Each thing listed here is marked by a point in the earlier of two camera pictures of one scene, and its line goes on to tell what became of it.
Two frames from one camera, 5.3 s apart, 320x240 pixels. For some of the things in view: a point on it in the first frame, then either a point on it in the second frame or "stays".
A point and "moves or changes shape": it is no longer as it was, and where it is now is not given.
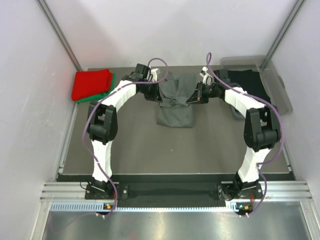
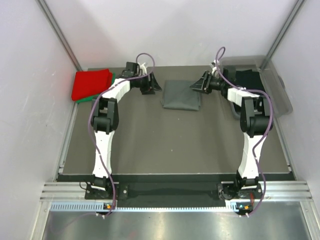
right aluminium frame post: (299, 5) stays
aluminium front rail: (75, 191) stays
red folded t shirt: (90, 83) stays
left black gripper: (155, 95) to (147, 89)
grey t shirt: (174, 112) moves or changes shape
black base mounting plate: (175, 192) stays
